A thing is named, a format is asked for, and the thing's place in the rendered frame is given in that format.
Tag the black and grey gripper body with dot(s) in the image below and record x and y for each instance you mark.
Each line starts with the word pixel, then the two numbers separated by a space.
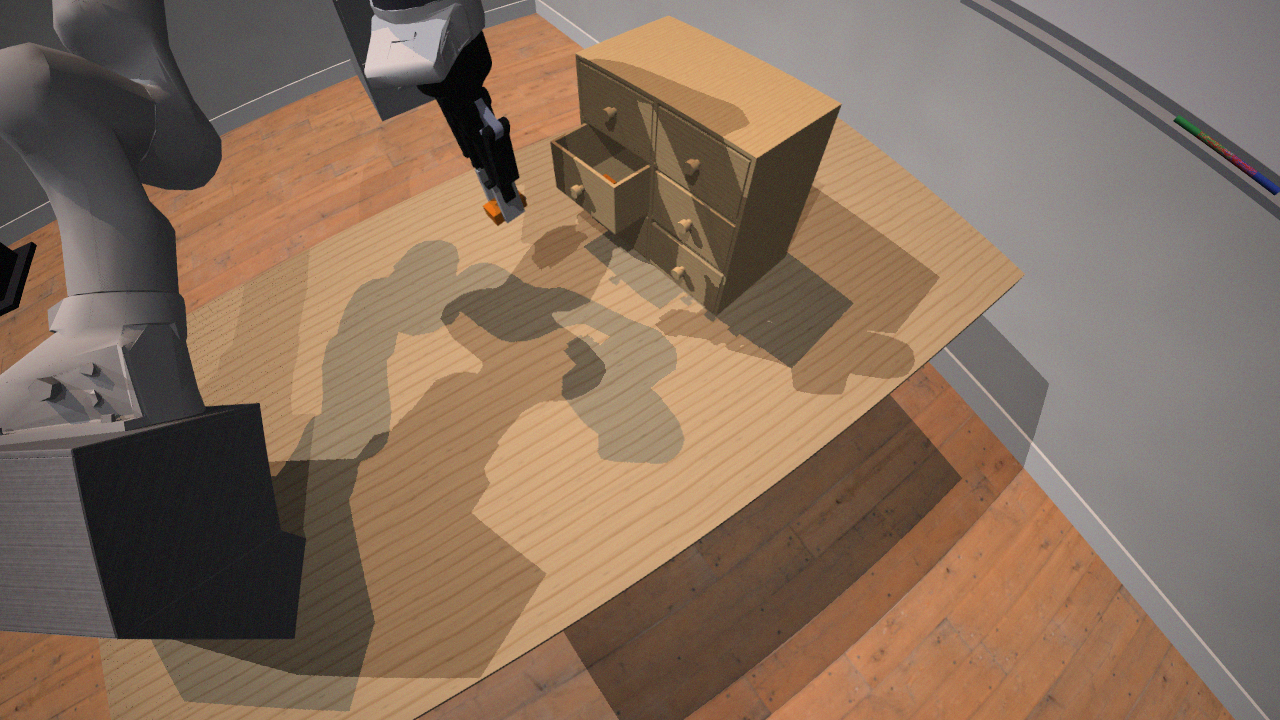
pixel 465 80

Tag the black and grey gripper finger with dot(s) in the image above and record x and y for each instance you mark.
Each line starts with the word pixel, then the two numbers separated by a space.
pixel 497 148
pixel 467 148

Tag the small brown wooden chest of drawers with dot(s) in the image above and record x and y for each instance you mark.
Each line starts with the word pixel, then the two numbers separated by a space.
pixel 782 124

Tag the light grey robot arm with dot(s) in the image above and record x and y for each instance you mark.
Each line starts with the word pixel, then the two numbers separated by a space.
pixel 118 359

